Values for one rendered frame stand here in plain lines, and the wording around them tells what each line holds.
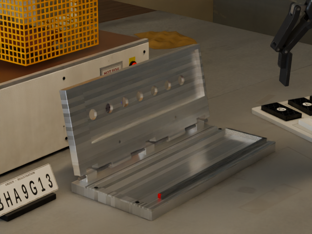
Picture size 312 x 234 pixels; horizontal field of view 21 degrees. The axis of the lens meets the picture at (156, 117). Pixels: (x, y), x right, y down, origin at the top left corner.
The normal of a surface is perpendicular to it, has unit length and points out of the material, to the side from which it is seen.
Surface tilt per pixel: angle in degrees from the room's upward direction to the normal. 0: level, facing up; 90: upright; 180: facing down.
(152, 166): 0
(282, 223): 0
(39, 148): 90
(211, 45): 0
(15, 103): 90
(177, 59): 79
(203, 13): 90
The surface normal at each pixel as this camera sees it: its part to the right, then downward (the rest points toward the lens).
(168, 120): 0.77, 0.03
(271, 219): 0.00, -0.94
